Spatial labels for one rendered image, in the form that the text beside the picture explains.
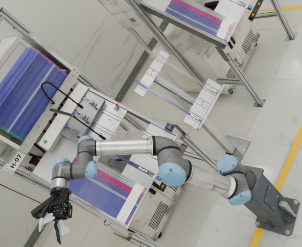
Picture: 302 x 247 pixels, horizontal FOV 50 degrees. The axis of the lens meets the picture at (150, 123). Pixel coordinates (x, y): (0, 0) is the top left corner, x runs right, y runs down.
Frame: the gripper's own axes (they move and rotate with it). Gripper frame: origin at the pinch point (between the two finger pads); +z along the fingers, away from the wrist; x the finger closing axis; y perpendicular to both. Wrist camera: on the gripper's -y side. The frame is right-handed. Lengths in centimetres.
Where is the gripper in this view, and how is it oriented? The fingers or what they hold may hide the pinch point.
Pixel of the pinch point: (48, 239)
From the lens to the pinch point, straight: 137.7
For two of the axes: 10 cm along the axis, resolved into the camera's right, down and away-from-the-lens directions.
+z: 0.8, 7.6, -6.4
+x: 3.0, 5.9, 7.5
